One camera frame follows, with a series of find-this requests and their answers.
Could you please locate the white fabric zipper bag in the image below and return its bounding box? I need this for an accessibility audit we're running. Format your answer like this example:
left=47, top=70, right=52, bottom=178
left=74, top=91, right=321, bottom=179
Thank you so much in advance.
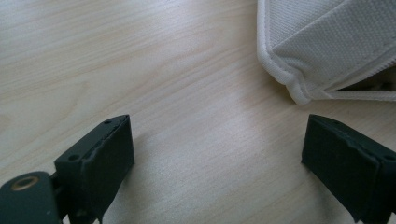
left=256, top=0, right=396, bottom=105

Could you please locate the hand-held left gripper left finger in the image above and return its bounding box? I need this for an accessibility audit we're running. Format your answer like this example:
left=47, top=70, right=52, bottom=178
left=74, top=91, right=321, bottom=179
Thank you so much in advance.
left=53, top=114, right=135, bottom=224

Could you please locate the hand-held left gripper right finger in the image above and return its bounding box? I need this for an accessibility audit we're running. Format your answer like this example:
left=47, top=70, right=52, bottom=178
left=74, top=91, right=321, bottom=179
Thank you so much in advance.
left=301, top=113, right=396, bottom=224

